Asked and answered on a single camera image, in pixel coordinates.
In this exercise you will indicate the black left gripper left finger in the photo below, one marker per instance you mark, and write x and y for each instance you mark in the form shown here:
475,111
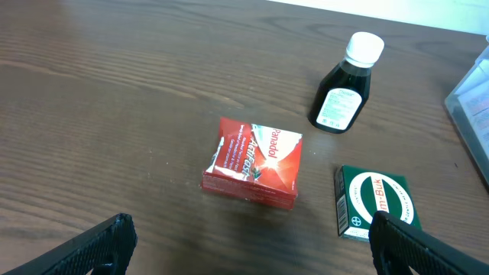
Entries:
106,248

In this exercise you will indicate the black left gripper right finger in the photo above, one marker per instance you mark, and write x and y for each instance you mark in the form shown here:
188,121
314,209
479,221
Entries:
400,248

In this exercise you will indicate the clear plastic container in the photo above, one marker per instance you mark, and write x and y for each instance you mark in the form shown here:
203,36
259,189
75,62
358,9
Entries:
467,106

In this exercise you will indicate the green round-logo box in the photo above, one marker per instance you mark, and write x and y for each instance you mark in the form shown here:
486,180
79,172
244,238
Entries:
360,193

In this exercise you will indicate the red Panadol box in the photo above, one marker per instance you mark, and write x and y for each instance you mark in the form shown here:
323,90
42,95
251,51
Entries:
255,162

